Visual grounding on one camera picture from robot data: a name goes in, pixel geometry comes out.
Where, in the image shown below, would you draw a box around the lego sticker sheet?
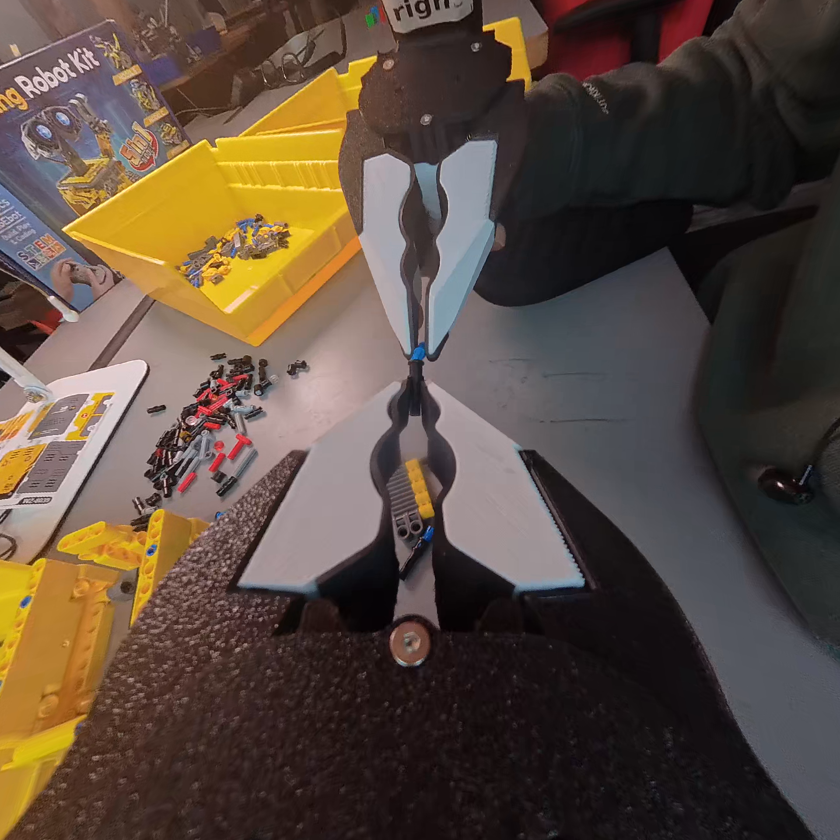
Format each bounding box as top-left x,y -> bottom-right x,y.
0,392 -> 116,509

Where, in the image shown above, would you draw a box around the red plastic carrier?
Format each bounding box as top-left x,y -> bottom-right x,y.
545,0 -> 716,63

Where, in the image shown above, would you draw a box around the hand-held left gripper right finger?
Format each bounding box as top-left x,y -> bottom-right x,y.
423,379 -> 586,631

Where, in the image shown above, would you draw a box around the instruction booklet on stand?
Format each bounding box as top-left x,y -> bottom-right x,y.
0,292 -> 148,565

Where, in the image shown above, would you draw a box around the yellow plastic bin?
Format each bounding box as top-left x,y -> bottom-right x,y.
238,56 -> 378,142
482,16 -> 534,93
62,128 -> 362,347

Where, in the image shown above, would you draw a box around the yellow black lego model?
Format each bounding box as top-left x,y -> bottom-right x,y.
0,508 -> 211,821

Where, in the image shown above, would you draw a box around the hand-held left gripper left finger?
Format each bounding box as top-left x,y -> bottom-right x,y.
235,379 -> 403,631

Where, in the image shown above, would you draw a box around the black goggles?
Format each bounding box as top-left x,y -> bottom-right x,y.
259,39 -> 349,89

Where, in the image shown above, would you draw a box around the pile of small lego pins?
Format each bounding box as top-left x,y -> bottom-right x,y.
131,354 -> 309,526

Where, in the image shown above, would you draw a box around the person's right forearm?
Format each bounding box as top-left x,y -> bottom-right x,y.
472,13 -> 840,308

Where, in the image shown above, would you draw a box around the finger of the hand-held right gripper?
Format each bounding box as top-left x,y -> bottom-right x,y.
358,151 -> 422,360
423,138 -> 499,361

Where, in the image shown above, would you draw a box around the grey lego gear rack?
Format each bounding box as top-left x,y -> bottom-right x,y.
394,472 -> 424,536
384,469 -> 411,534

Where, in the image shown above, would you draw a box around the pile of mixed lego parts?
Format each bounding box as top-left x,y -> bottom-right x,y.
176,213 -> 293,290

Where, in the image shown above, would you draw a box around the blue lego set box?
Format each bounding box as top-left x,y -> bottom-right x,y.
0,20 -> 191,312

